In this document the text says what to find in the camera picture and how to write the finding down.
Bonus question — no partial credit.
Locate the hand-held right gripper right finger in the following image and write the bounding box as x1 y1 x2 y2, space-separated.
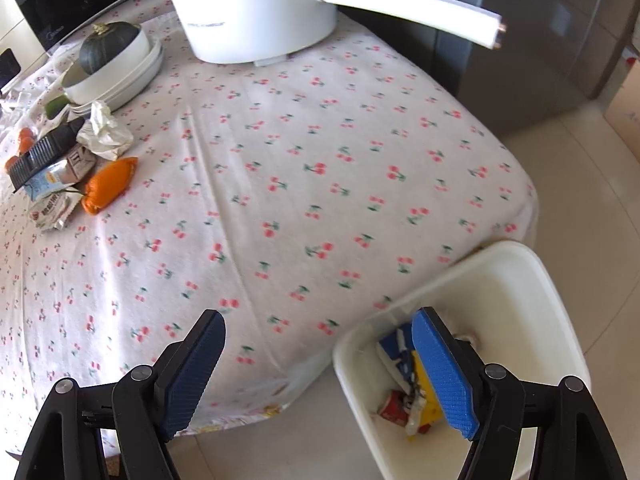
411 307 628 480

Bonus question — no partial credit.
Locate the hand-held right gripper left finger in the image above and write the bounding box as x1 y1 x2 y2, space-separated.
14 309 227 480

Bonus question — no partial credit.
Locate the yellow wrapper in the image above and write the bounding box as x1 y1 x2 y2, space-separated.
407 355 446 443

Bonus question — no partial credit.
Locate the blue tissue box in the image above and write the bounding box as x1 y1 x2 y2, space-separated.
376 324 426 401

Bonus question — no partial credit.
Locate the dented red drink can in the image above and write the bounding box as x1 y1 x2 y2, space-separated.
377 391 416 426

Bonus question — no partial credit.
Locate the white plastic bin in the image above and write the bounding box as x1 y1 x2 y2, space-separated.
332 241 591 480

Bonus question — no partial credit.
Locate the cherry print tablecloth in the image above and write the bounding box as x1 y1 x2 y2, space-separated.
0 0 538 436

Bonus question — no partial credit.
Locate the orange packet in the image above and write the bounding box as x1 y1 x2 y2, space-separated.
81 156 139 216

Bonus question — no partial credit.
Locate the silver snack wrapper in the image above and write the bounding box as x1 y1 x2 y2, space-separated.
27 185 83 231

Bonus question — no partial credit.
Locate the brown printed snack packet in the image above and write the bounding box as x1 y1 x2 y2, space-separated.
52 142 98 183

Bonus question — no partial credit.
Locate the blue and white carton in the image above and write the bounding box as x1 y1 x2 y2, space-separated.
22 157 68 201

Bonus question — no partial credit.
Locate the crumpled paper tissue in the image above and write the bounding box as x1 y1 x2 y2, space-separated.
76 100 135 161

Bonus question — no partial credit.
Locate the black ribbed package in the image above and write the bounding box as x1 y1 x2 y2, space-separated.
7 117 87 193

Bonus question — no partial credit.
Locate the white plate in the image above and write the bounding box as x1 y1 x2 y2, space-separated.
70 40 162 108
70 57 164 113

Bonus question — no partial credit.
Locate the white bowl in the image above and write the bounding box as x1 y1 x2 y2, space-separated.
61 25 152 105

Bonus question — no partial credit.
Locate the cardboard box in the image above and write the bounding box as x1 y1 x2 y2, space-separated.
602 57 640 146

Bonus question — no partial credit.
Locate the dark green squash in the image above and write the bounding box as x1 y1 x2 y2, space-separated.
79 21 141 76

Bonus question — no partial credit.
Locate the grey refrigerator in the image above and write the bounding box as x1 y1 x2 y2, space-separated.
335 0 640 136

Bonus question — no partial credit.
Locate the cream air fryer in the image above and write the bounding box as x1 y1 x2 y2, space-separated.
0 7 31 96

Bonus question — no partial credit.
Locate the white electric pot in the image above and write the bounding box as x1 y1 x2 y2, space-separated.
155 0 506 66

